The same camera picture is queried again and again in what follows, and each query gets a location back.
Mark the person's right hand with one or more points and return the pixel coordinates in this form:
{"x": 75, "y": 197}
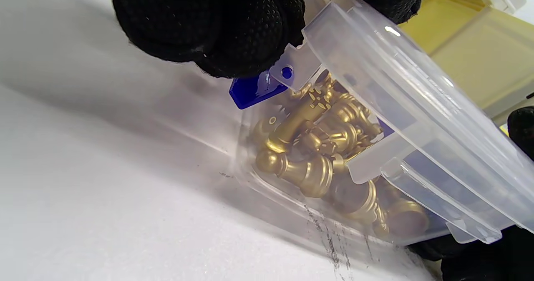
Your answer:
{"x": 492, "y": 264}

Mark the person's left hand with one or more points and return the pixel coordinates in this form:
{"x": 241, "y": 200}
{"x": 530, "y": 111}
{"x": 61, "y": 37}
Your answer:
{"x": 208, "y": 22}

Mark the clear plastic box blue latches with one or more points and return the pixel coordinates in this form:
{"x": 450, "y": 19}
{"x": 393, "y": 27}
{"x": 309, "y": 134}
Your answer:
{"x": 254, "y": 90}

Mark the clear plastic lid blue label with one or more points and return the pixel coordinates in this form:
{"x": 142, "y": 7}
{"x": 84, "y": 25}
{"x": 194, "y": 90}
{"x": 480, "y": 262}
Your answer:
{"x": 417, "y": 118}

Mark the pile of gold chess pieces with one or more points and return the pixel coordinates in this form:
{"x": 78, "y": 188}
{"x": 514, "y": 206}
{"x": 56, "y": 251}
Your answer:
{"x": 308, "y": 172}

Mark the cream plastic cabinet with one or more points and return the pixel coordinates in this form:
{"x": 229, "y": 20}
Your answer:
{"x": 479, "y": 56}

